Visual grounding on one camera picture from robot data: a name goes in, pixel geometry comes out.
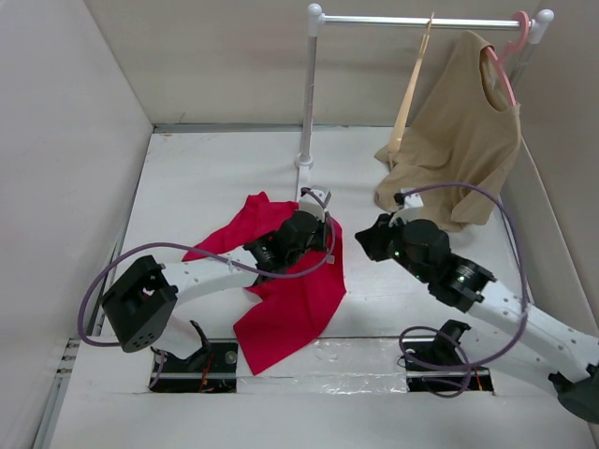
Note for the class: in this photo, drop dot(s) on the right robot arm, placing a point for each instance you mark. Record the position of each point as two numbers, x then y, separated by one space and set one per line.
528 344

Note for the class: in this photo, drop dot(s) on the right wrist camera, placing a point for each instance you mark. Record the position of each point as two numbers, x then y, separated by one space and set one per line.
409 206

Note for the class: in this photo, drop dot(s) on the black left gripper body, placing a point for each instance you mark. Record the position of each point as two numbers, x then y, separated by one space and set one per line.
316 241

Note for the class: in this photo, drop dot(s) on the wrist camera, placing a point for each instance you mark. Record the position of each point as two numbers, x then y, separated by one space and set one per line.
315 201
409 206

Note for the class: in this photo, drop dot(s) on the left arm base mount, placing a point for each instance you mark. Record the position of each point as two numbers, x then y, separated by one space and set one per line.
211 369

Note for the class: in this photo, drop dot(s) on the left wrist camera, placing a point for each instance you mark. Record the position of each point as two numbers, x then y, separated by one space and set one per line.
315 201

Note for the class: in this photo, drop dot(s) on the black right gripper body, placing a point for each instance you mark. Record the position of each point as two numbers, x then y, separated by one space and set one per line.
398 238

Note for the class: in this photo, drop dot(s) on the beige t shirt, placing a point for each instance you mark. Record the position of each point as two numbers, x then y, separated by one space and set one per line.
461 145

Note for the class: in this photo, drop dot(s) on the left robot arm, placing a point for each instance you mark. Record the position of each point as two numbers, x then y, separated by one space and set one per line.
295 269

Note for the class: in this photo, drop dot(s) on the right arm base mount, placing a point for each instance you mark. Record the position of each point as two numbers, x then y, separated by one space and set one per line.
433 362

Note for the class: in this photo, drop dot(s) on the red t shirt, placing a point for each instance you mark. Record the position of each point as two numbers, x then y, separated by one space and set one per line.
291 312

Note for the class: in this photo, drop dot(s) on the beige plastic hanger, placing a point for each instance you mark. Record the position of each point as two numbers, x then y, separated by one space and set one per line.
395 140

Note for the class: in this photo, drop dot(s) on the white clothes rack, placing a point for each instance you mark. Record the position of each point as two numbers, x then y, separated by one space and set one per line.
510 62

